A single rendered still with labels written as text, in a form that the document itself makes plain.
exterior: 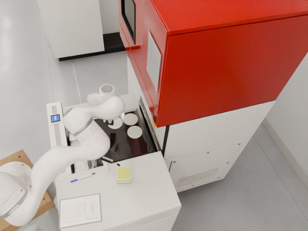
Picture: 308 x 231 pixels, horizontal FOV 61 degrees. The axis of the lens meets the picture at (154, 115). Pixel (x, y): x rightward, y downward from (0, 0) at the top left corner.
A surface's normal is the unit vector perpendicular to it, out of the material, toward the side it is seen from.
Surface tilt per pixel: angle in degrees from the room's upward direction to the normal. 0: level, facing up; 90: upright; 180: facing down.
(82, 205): 0
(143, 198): 0
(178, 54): 90
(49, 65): 0
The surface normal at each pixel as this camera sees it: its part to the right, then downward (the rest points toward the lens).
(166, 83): 0.30, 0.77
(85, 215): 0.06, -0.60
